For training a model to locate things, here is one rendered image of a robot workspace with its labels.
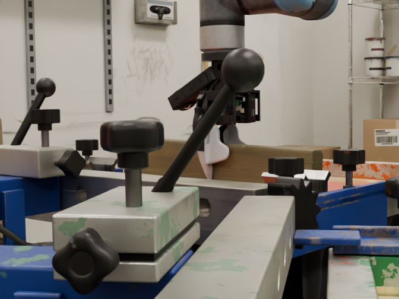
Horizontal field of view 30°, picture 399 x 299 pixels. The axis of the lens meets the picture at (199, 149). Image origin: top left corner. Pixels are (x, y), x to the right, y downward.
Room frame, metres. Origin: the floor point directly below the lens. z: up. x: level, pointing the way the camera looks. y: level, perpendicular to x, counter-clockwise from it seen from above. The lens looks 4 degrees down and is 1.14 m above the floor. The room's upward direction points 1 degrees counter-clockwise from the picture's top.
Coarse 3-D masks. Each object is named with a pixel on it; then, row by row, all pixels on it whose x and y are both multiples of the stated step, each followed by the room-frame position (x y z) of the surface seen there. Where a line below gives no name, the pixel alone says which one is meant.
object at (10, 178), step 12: (0, 180) 0.90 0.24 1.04; (12, 180) 0.91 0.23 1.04; (24, 180) 0.92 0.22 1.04; (36, 180) 0.94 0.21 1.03; (48, 180) 0.95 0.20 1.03; (0, 192) 0.89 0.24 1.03; (24, 192) 0.92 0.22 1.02; (36, 192) 0.94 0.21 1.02; (48, 192) 0.95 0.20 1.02; (0, 204) 0.89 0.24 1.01; (36, 204) 0.93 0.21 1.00; (48, 204) 0.95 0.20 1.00; (60, 204) 0.96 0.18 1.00; (0, 216) 0.89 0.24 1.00
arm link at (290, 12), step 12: (240, 0) 1.19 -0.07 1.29; (252, 0) 1.18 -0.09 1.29; (264, 0) 1.17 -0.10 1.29; (276, 0) 1.16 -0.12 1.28; (288, 0) 1.15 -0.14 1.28; (300, 0) 1.15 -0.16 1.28; (312, 0) 1.17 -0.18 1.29; (252, 12) 1.20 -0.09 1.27; (264, 12) 1.19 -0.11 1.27; (276, 12) 1.19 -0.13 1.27; (288, 12) 1.21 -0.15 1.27; (300, 12) 1.23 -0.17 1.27
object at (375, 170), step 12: (324, 168) 1.66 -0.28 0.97; (336, 168) 1.64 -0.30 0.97; (360, 168) 1.60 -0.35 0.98; (372, 168) 1.59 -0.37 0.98; (384, 168) 1.57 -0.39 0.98; (396, 168) 1.55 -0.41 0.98; (396, 204) 1.13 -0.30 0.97; (36, 216) 1.13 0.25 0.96; (48, 216) 1.11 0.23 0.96; (204, 240) 0.91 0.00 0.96
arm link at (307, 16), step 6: (318, 0) 1.25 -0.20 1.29; (324, 0) 1.27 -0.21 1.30; (330, 0) 1.29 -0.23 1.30; (336, 0) 1.31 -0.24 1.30; (312, 6) 1.24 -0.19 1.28; (318, 6) 1.26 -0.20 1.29; (324, 6) 1.28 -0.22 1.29; (330, 6) 1.30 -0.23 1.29; (336, 6) 1.32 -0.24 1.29; (306, 12) 1.25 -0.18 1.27; (312, 12) 1.26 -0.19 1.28; (318, 12) 1.28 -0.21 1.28; (324, 12) 1.30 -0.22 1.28; (330, 12) 1.32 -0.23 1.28; (306, 18) 1.30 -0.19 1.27; (312, 18) 1.30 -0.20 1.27; (318, 18) 1.30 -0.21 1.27
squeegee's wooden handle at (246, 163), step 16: (176, 144) 1.29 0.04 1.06; (224, 144) 1.23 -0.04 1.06; (240, 144) 1.22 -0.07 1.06; (160, 160) 1.31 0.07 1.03; (192, 160) 1.27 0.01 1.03; (224, 160) 1.22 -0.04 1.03; (240, 160) 1.20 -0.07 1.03; (256, 160) 1.18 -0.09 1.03; (304, 160) 1.12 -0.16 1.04; (320, 160) 1.13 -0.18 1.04; (192, 176) 1.27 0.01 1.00; (224, 176) 1.22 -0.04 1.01; (240, 176) 1.20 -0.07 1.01; (256, 176) 1.18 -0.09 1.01
